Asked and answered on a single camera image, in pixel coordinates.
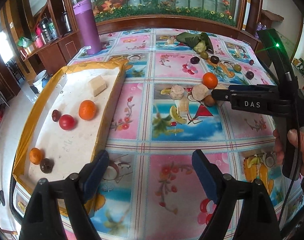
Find person's right hand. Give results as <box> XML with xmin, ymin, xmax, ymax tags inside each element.
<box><xmin>273</xmin><ymin>129</ymin><xmax>304</xmax><ymax>176</ymax></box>

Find white plastic bucket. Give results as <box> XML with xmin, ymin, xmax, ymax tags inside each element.
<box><xmin>33</xmin><ymin>70</ymin><xmax>51</xmax><ymax>93</ymax></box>

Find purple thermos bottle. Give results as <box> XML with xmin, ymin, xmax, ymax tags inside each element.
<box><xmin>73</xmin><ymin>0</ymin><xmax>102</xmax><ymax>55</ymax></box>

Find green packet on cabinet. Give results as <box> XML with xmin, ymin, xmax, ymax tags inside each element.
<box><xmin>17</xmin><ymin>36</ymin><xmax>33</xmax><ymax>48</ymax></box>

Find cauliflower with green leaves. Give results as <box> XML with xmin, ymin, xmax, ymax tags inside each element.
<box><xmin>176</xmin><ymin>32</ymin><xmax>214</xmax><ymax>54</ymax></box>

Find large dark plum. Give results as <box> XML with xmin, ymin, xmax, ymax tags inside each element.
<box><xmin>39</xmin><ymin>158</ymin><xmax>54</xmax><ymax>174</ymax></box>

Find red tomato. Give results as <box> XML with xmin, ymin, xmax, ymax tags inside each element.
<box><xmin>59</xmin><ymin>114</ymin><xmax>76</xmax><ymax>131</ymax></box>

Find large orange mandarin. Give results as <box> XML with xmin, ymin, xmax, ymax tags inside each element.
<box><xmin>29</xmin><ymin>147</ymin><xmax>44</xmax><ymax>165</ymax></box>

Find dark plum left back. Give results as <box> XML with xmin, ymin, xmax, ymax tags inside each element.
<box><xmin>190</xmin><ymin>56</ymin><xmax>200</xmax><ymax>64</ymax></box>

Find red jujube date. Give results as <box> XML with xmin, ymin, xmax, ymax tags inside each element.
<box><xmin>52</xmin><ymin>109</ymin><xmax>61</xmax><ymax>122</ymax></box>

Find patterned plastic tablecloth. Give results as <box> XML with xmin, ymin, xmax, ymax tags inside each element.
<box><xmin>13</xmin><ymin>28</ymin><xmax>304</xmax><ymax>240</ymax></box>

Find green olive near cauliflower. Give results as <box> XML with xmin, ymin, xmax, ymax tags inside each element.
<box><xmin>200</xmin><ymin>51</ymin><xmax>209</xmax><ymax>60</ymax></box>

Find brown kiwi fruit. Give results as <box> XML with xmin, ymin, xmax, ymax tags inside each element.
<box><xmin>203</xmin><ymin>95</ymin><xmax>216</xmax><ymax>107</ymax></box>

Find purple bottles on shelf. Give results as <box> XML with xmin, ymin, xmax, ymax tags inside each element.
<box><xmin>254</xmin><ymin>22</ymin><xmax>266</xmax><ymax>38</ymax></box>

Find yellow white foam tray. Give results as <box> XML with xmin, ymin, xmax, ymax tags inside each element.
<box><xmin>12</xmin><ymin>60</ymin><xmax>125</xmax><ymax>193</ymax></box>

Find dark plum right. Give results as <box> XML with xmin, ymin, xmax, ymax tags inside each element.
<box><xmin>246</xmin><ymin>70</ymin><xmax>254</xmax><ymax>80</ymax></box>

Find wooden side cabinet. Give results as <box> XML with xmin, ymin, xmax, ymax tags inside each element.
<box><xmin>23</xmin><ymin>31</ymin><xmax>83</xmax><ymax>75</ymax></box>

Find large beige foam cylinder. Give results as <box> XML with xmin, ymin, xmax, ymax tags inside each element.
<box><xmin>211</xmin><ymin>84</ymin><xmax>229</xmax><ymax>107</ymax></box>

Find small orange tangerine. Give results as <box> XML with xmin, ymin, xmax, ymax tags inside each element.
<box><xmin>78</xmin><ymin>100</ymin><xmax>97</xmax><ymax>121</ymax></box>

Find dark plum centre back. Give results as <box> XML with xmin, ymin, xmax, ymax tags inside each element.
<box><xmin>210</xmin><ymin>55</ymin><xmax>220</xmax><ymax>64</ymax></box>

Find flower bamboo glass partition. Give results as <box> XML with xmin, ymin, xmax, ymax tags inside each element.
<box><xmin>67</xmin><ymin>0</ymin><xmax>245</xmax><ymax>28</ymax></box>

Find beige foam chunk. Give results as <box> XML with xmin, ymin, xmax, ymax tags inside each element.
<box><xmin>192</xmin><ymin>83</ymin><xmax>210</xmax><ymax>101</ymax></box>
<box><xmin>89</xmin><ymin>75</ymin><xmax>107</xmax><ymax>97</ymax></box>
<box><xmin>169</xmin><ymin>85</ymin><xmax>185</xmax><ymax>100</ymax></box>

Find orange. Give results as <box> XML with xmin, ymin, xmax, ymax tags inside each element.
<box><xmin>202</xmin><ymin>72</ymin><xmax>218</xmax><ymax>89</ymax></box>

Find green olive right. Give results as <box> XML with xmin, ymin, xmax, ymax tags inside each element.
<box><xmin>233</xmin><ymin>64</ymin><xmax>242</xmax><ymax>73</ymax></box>

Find black thermos flask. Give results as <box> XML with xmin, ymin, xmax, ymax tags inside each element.
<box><xmin>39</xmin><ymin>17</ymin><xmax>53</xmax><ymax>43</ymax></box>

